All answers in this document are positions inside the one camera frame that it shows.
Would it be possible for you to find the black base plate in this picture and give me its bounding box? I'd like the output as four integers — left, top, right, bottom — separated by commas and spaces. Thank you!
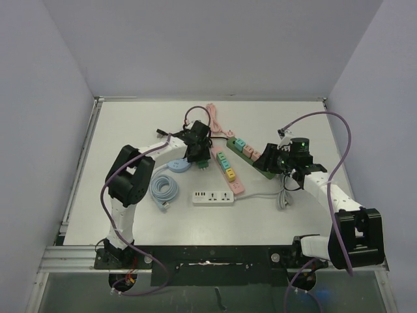
94, 245, 309, 287

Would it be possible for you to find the pink power strip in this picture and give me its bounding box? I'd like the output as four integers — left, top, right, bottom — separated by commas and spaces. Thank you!
210, 146, 245, 196

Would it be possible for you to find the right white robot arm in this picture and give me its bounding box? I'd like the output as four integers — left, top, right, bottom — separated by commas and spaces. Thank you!
253, 137, 385, 270

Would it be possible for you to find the pink cable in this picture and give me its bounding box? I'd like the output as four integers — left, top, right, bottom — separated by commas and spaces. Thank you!
205, 103, 236, 140

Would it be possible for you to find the black coiled cable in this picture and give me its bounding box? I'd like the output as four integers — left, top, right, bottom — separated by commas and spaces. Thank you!
155, 123, 229, 144

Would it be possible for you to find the green power strip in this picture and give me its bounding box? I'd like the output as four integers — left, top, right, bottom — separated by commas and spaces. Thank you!
226, 137, 276, 179

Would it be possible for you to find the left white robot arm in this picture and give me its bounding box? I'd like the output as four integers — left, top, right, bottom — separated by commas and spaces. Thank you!
94, 121, 211, 269

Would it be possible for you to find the round blue power strip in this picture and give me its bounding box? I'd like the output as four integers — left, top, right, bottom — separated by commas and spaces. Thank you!
167, 158, 192, 173

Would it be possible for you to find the pink USB charger plug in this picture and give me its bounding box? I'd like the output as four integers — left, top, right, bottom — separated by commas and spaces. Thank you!
251, 151, 261, 162

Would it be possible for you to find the teal USB charger plug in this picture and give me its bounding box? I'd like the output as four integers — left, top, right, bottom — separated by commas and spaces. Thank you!
220, 159, 230, 170

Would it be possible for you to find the white power strip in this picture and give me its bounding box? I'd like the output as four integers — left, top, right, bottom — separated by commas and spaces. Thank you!
192, 190, 235, 207

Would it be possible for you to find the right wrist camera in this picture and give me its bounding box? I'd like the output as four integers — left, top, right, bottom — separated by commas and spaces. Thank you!
277, 128, 295, 152

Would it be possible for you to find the coiled light blue cable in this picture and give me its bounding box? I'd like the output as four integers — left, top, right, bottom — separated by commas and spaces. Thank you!
149, 162, 180, 213

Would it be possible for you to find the grey coiled cable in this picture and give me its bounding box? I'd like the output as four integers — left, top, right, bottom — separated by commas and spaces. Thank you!
234, 182, 294, 211

